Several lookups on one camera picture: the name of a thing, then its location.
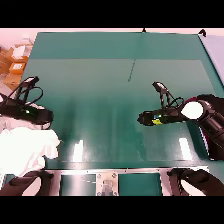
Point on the brown cardboard box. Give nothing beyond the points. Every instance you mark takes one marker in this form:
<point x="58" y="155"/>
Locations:
<point x="13" y="65"/>

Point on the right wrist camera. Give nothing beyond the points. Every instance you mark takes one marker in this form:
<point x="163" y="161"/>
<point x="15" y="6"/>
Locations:
<point x="161" y="87"/>

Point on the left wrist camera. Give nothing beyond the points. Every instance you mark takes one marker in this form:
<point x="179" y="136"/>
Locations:
<point x="29" y="81"/>

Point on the white garment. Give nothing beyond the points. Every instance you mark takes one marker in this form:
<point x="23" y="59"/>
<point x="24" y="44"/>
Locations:
<point x="23" y="150"/>

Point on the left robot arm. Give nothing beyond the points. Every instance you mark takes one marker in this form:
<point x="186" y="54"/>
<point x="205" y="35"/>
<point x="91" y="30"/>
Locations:
<point x="12" y="108"/>

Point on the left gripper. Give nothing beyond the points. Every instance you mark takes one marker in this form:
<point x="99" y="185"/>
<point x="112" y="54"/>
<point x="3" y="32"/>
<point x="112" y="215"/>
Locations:
<point x="43" y="116"/>

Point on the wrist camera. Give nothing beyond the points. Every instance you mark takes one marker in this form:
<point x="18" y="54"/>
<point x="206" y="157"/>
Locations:
<point x="161" y="87"/>
<point x="29" y="81"/>

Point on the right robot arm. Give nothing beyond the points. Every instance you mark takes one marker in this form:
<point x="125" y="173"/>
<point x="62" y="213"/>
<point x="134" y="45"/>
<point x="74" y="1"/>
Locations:
<point x="213" y="124"/>

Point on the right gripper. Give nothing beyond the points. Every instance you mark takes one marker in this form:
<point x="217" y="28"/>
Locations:
<point x="151" y="118"/>

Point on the silver frame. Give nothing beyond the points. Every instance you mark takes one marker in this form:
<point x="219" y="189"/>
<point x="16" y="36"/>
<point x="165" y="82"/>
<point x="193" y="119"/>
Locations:
<point x="106" y="176"/>

